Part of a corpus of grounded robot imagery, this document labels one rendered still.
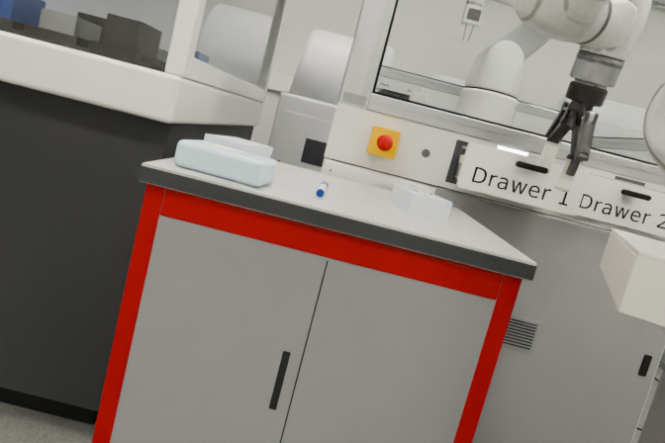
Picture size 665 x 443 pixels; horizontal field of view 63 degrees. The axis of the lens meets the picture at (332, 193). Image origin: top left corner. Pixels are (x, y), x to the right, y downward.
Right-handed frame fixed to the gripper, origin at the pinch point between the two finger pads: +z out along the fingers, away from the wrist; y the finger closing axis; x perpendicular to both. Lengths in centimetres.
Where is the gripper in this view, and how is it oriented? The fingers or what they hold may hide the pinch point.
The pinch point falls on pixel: (553, 175)
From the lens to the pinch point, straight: 126.8
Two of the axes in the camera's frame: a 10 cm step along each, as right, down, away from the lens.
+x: -9.7, -2.5, -0.1
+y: 0.8, -3.2, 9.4
